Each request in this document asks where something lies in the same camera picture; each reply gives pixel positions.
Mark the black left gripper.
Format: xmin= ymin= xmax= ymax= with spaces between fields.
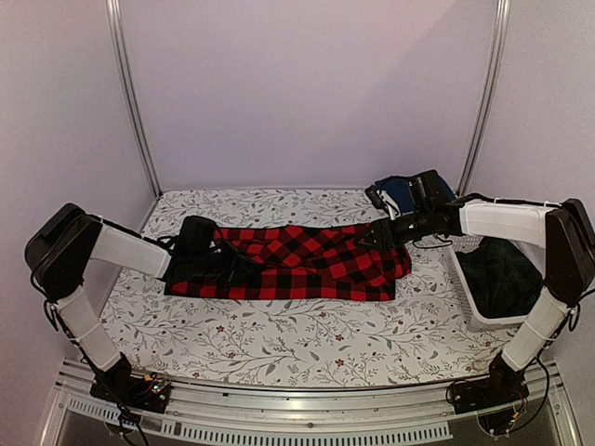
xmin=192 ymin=241 xmax=258 ymax=290

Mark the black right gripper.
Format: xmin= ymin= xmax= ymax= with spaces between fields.
xmin=354 ymin=207 xmax=433 ymax=251

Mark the red black plaid shirt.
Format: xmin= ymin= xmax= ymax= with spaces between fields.
xmin=164 ymin=224 xmax=412 ymax=302

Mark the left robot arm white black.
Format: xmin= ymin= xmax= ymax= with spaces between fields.
xmin=24 ymin=203 xmax=256 ymax=403

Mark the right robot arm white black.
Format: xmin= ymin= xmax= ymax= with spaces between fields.
xmin=359 ymin=170 xmax=594 ymax=405

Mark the white plastic laundry basket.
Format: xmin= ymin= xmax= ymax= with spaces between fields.
xmin=446 ymin=236 xmax=545 ymax=333

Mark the folded navy blue shirt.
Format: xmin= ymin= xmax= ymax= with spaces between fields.
xmin=373 ymin=169 xmax=456 ymax=216

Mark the floral patterned table cloth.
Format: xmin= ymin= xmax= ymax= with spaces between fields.
xmin=91 ymin=188 xmax=512 ymax=388

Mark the dark green plaid garment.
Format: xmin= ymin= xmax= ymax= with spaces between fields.
xmin=456 ymin=237 xmax=543 ymax=319

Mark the aluminium front rail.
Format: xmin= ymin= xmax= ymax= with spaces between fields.
xmin=40 ymin=361 xmax=585 ymax=445

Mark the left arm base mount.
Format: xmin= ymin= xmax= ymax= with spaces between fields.
xmin=86 ymin=354 xmax=171 ymax=413

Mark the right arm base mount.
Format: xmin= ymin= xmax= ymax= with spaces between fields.
xmin=445 ymin=354 xmax=529 ymax=437

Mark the right aluminium frame post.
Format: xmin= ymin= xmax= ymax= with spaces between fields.
xmin=456 ymin=0 xmax=511 ymax=194

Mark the aluminium frame post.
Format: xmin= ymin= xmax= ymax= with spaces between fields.
xmin=105 ymin=0 xmax=163 ymax=199
xmin=456 ymin=0 xmax=511 ymax=194

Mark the left aluminium frame post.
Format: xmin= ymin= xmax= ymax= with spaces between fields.
xmin=105 ymin=0 xmax=163 ymax=199

